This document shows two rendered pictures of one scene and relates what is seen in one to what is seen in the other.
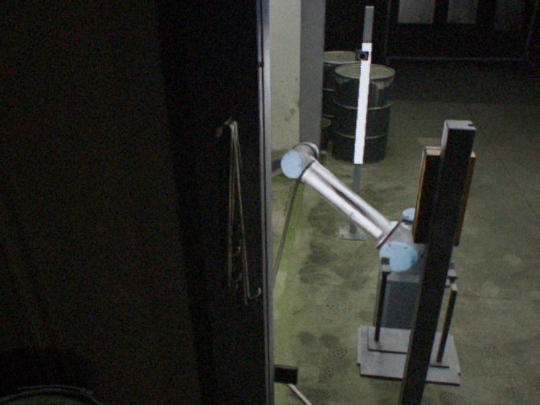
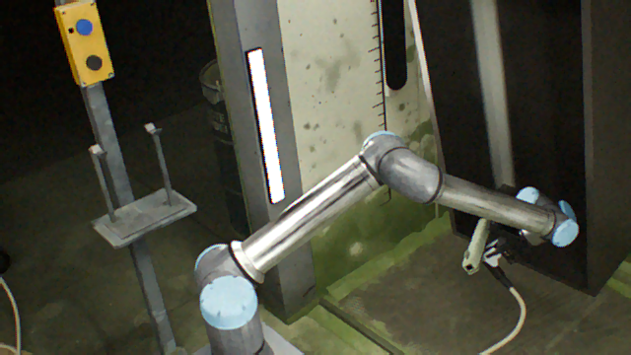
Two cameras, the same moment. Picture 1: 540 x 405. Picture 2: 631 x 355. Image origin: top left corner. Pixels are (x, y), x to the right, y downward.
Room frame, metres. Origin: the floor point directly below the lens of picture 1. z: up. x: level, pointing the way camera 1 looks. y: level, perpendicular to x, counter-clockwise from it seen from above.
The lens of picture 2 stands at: (3.12, -1.49, 2.06)
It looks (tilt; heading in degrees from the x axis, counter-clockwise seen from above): 30 degrees down; 135
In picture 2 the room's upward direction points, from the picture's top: 7 degrees counter-clockwise
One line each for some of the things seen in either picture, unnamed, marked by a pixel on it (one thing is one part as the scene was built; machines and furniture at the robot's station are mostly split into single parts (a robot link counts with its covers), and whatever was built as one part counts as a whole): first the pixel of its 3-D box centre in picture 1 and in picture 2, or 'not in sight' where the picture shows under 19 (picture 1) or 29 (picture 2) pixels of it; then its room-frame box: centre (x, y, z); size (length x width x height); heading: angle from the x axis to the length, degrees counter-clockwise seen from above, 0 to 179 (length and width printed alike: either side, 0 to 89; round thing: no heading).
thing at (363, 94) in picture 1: (362, 105); not in sight; (3.15, -0.59, 1.02); 0.06 x 0.02 x 0.83; 81
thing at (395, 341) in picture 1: (412, 311); (134, 177); (1.20, -0.44, 0.95); 0.26 x 0.15 x 0.32; 81
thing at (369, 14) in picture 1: (360, 132); not in sight; (3.18, -0.60, 0.82); 0.05 x 0.05 x 1.64; 81
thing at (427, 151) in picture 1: (441, 198); (85, 42); (1.10, -0.43, 1.42); 0.12 x 0.06 x 0.26; 81
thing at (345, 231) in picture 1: (352, 232); not in sight; (3.18, -0.60, 0.01); 0.20 x 0.20 x 0.01; 81
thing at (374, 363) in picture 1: (407, 353); (143, 216); (1.18, -0.44, 0.78); 0.31 x 0.23 x 0.01; 81
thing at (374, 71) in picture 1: (364, 72); not in sight; (4.70, -0.88, 0.86); 0.54 x 0.54 x 0.01
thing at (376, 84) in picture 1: (361, 114); not in sight; (4.70, -0.88, 0.44); 0.59 x 0.58 x 0.89; 6
